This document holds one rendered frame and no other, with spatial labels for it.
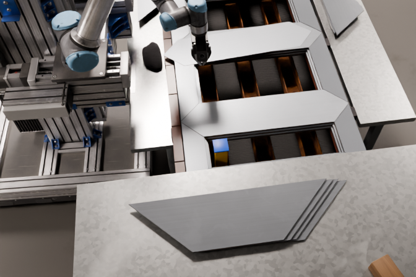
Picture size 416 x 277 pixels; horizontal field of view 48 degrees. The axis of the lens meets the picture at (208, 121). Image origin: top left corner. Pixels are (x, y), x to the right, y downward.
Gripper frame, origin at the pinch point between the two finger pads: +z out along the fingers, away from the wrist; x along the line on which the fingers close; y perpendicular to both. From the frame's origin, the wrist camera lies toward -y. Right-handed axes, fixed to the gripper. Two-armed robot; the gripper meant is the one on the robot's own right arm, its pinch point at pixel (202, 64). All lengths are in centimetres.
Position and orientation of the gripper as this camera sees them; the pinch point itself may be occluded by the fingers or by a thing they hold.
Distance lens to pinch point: 215.1
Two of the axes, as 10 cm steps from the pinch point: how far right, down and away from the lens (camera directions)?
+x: -9.9, 1.4, -0.5
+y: -1.4, -8.1, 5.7
